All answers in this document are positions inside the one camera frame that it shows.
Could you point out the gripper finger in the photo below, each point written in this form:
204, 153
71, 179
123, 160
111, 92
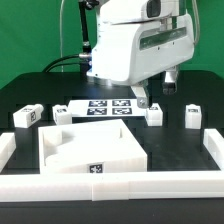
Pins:
170, 80
141, 93

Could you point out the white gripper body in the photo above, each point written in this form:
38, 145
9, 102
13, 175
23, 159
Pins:
126, 54

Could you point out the white square tabletop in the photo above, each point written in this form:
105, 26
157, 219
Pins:
93, 147

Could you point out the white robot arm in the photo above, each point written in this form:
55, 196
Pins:
117, 12

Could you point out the white marker sheet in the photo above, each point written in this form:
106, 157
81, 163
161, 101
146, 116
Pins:
105, 108

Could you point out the white U-shaped fence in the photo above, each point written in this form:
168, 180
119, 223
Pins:
111, 186

